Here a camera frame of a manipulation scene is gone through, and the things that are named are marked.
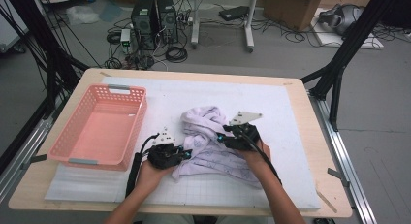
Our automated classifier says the white grid mat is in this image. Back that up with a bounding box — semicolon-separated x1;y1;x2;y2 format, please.
44;76;322;210

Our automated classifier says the lavender cat-print garment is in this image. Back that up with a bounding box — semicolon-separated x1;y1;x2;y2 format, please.
171;106;263;189

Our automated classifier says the white desk frame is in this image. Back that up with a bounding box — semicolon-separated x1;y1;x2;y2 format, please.
190;0;260;53

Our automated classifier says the grey metal bracket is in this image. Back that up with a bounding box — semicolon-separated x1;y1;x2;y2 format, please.
327;167;351;188
20;154;47;170

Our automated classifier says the white cabinet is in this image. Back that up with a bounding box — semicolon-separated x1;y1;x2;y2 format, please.
0;0;30;53

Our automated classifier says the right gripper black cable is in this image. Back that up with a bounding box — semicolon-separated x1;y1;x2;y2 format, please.
240;133;283;186

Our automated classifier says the small white box green light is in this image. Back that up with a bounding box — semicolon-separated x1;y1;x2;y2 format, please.
119;28;132;53

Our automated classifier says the coil of black cable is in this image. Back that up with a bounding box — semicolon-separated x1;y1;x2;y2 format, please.
165;46;189;64

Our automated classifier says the white board on floor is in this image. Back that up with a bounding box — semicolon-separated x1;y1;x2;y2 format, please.
311;7;385;50

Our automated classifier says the aluminium rail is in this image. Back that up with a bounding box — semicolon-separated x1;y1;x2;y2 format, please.
308;91;377;224
0;97;62;203

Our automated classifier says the small black cable coil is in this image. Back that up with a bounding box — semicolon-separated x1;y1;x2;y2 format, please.
106;31;122;46

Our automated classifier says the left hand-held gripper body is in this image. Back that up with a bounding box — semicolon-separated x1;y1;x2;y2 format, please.
146;126;185;170

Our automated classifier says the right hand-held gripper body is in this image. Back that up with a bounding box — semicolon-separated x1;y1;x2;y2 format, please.
226;111;264;150

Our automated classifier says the large open cardboard box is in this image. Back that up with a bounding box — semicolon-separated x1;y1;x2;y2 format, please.
263;0;324;32

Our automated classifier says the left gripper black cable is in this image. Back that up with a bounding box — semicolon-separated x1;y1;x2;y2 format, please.
125;133;161;198

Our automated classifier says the person's right hand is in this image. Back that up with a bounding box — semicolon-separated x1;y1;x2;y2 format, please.
240;140;272;174

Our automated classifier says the clear plastic bag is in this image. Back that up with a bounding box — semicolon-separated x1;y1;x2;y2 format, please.
66;5;100;24

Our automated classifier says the black flat device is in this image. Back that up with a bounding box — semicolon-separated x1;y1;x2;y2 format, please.
218;5;250;22

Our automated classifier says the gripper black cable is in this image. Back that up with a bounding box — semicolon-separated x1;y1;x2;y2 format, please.
125;133;161;198
240;133;283;186

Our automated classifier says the person's left hand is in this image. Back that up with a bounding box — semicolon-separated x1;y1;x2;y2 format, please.
135;160;175;193

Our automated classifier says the black computer tower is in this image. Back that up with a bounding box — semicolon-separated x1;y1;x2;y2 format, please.
156;0;179;45
130;0;159;51

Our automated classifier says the grey rounded device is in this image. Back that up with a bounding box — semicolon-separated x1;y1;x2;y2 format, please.
318;3;364;36

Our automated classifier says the black metal frame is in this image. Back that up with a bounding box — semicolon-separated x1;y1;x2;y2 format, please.
0;0;90;174
300;0;411;132

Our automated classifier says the pink plastic basket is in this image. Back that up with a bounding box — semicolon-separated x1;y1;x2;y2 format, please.
47;82;149;172

